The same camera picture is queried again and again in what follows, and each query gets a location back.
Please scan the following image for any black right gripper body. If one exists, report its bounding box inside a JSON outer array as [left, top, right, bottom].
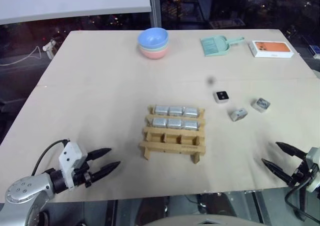
[[287, 152, 317, 187]]

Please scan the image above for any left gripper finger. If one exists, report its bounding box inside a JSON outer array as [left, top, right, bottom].
[[90, 161, 122, 183], [87, 147, 113, 162]]

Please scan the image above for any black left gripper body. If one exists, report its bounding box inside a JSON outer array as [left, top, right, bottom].
[[72, 152, 95, 189]]

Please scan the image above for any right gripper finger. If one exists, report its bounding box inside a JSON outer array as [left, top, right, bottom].
[[275, 141, 307, 160], [261, 158, 294, 186]]

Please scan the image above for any wooden rack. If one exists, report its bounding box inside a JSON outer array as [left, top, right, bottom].
[[138, 104, 207, 165]]

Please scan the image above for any white and orange phone box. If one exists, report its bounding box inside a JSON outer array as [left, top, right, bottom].
[[247, 39, 295, 59]]

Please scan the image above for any grey curved body shell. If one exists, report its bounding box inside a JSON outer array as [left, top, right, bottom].
[[171, 213, 254, 226]]

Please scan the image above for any pink bowl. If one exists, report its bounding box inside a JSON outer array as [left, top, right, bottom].
[[138, 45, 171, 61]]

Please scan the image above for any white power plug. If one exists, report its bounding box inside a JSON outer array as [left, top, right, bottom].
[[42, 39, 58, 60]]

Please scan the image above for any green bowl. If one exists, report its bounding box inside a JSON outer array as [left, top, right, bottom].
[[137, 41, 171, 53]]

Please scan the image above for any blue bowl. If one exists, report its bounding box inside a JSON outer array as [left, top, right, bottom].
[[137, 27, 170, 49]]

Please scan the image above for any mint green dustpan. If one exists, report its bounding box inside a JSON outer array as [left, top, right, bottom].
[[199, 35, 233, 58]]

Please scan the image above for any white projection screen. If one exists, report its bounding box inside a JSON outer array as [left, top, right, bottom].
[[0, 0, 153, 26]]

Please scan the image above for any grey metal window pillar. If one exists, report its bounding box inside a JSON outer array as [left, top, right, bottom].
[[147, 0, 162, 28]]

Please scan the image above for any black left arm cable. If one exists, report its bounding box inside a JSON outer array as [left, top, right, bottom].
[[31, 138, 70, 177]]

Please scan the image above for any white cube black face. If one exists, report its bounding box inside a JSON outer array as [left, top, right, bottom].
[[212, 90, 230, 105]]

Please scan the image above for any white power cable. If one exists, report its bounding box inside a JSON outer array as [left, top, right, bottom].
[[0, 45, 43, 67]]

